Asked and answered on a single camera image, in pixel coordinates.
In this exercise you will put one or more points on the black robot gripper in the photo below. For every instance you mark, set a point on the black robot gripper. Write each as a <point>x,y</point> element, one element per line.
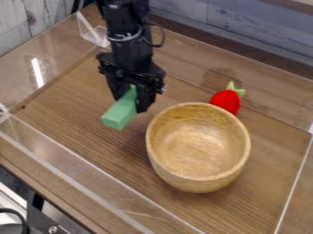
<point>127,65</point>

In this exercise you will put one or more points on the green rectangular block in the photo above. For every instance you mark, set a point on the green rectangular block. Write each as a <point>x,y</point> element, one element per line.
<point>122,111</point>

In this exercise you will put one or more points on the brown wooden bowl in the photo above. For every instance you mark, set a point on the brown wooden bowl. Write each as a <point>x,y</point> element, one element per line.
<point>198,147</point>

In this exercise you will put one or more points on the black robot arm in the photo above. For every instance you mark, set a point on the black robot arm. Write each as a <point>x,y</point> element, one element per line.
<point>126,17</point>

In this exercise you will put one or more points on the red toy strawberry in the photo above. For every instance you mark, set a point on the red toy strawberry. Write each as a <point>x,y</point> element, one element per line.
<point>227,98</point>

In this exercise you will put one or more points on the black clamp under table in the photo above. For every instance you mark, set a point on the black clamp under table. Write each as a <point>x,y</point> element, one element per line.
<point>21,216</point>

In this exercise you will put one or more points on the clear acrylic corner bracket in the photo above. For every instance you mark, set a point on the clear acrylic corner bracket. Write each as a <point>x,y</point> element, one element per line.
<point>92,34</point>

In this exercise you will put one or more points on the clear acrylic front wall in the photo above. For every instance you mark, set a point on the clear acrylic front wall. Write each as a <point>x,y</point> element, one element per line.
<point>99,201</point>

